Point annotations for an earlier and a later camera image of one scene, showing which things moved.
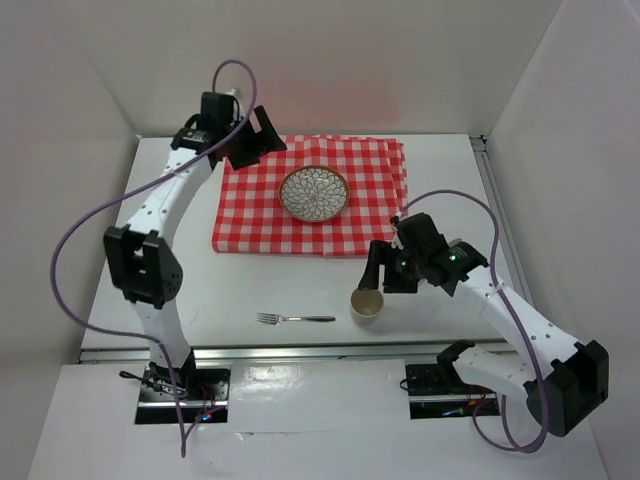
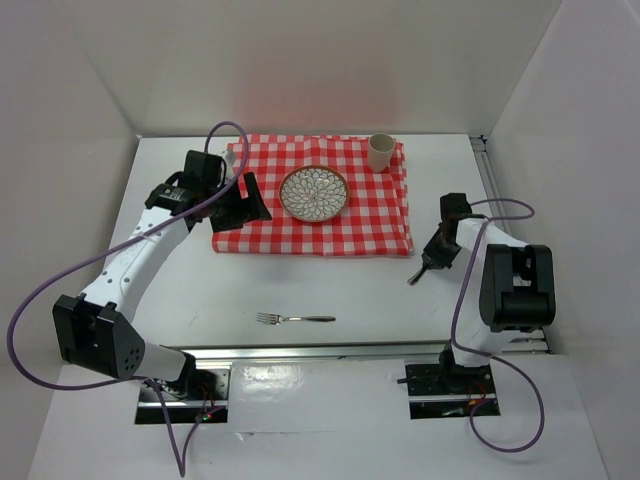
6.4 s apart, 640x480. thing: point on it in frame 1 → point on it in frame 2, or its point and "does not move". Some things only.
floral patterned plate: [314, 193] does not move
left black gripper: [261, 143] → [246, 209]
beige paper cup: [366, 305] → [380, 147]
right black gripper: [382, 252] → [431, 253]
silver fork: [278, 319] does not move
